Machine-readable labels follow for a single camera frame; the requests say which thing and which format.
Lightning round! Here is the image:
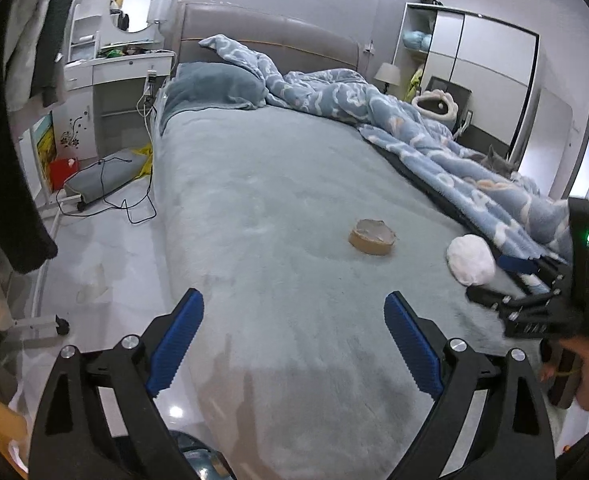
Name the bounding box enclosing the brown tape roll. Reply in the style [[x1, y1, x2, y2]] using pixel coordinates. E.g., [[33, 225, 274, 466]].
[[349, 218, 396, 257]]

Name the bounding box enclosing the black hanging coat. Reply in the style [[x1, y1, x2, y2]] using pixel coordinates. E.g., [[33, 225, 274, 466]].
[[0, 0, 59, 274]]

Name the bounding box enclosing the black cable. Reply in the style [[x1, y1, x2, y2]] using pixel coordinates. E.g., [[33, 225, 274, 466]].
[[77, 157, 158, 226]]

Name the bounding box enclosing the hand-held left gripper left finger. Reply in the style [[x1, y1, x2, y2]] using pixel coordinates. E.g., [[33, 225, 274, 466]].
[[28, 287, 205, 480]]

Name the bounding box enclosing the white wardrobe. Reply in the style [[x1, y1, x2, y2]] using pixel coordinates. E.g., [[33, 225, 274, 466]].
[[391, 1, 540, 161]]

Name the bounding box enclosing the grey cushion on floor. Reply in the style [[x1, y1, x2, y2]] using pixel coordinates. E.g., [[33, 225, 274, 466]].
[[63, 149, 148, 211]]

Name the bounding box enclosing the yellow-green plush toy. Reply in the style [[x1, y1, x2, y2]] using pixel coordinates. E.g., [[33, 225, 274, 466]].
[[405, 67, 425, 102]]

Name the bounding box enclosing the white cloud-shaped cat bed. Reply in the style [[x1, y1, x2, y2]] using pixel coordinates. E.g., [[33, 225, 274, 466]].
[[411, 88, 461, 129]]

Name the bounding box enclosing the grey bed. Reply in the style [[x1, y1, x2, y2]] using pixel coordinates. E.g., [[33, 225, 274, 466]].
[[152, 1, 589, 480]]

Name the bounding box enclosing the colourful framed painting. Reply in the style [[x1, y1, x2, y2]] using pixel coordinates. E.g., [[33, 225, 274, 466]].
[[33, 112, 58, 168]]

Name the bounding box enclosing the white dressing table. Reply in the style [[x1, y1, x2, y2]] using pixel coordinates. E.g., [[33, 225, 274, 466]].
[[63, 0, 178, 161]]

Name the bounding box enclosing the blue patterned blanket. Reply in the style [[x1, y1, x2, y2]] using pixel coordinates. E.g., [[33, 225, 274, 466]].
[[198, 34, 589, 296]]

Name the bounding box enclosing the light blue plush toy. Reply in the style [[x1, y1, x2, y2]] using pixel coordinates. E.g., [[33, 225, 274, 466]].
[[401, 30, 433, 51]]

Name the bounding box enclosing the grey cat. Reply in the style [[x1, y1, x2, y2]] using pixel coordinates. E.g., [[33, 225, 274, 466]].
[[474, 144, 520, 181]]

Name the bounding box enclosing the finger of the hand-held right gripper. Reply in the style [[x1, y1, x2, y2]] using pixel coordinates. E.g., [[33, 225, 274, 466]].
[[465, 284, 563, 319], [497, 254, 570, 282]]

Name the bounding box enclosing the dark green trash bin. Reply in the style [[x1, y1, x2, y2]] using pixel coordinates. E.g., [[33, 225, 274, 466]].
[[167, 430, 238, 480]]

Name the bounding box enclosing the white round paper wad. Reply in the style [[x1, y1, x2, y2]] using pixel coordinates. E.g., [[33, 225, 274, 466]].
[[447, 234, 496, 287]]

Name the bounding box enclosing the white clothes rack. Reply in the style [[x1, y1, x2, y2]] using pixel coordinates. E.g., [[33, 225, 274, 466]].
[[4, 125, 70, 338]]

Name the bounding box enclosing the blue-grey pillow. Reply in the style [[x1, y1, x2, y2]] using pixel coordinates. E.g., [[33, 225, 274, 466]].
[[160, 61, 269, 128]]

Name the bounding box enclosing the yellow plastic bag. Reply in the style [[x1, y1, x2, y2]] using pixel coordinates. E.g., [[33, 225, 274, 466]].
[[128, 144, 154, 182]]

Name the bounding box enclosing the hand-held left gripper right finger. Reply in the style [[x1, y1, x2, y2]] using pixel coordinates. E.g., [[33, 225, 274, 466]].
[[383, 291, 557, 480]]

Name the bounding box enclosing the dark grey hanging vest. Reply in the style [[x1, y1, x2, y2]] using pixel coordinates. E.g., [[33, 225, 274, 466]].
[[29, 0, 81, 107]]

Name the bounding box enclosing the white door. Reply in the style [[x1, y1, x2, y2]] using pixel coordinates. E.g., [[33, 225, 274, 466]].
[[517, 86, 575, 198]]

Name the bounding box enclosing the red box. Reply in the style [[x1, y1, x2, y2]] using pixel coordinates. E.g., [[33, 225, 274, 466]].
[[48, 157, 80, 191]]

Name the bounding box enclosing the beige bedside lamp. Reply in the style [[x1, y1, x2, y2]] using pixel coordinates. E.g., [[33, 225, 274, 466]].
[[374, 62, 401, 96]]

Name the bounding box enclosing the dark bedside cabinet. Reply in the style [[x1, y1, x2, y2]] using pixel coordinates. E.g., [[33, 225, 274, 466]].
[[424, 76, 517, 162]]

